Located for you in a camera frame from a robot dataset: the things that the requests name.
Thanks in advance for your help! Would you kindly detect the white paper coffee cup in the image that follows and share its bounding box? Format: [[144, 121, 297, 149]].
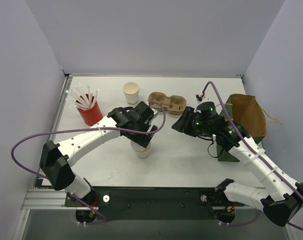
[[130, 141, 152, 159]]

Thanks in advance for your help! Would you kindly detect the brown pulp cup carrier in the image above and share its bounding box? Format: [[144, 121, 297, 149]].
[[147, 92, 187, 115]]

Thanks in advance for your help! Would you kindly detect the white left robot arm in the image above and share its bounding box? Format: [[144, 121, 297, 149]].
[[40, 101, 158, 206]]

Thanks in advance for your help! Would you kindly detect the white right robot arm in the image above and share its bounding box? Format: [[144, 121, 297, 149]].
[[172, 101, 303, 227]]

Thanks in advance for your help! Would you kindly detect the red straw holder cup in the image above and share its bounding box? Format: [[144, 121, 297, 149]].
[[77, 97, 103, 126]]

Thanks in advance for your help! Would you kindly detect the white wrapped straws bundle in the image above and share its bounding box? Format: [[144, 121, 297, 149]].
[[65, 83, 100, 111]]

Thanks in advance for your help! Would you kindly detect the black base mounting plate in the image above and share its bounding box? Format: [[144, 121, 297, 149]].
[[63, 187, 252, 221]]

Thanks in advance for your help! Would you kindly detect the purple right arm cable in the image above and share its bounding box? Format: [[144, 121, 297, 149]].
[[195, 81, 303, 233]]

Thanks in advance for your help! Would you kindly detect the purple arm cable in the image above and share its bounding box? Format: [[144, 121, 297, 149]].
[[195, 81, 303, 233], [10, 101, 166, 225]]

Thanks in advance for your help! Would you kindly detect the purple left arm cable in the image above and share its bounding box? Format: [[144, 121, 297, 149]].
[[10, 101, 166, 225]]

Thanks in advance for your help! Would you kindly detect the aluminium frame rail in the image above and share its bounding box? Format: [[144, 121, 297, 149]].
[[21, 188, 66, 210]]

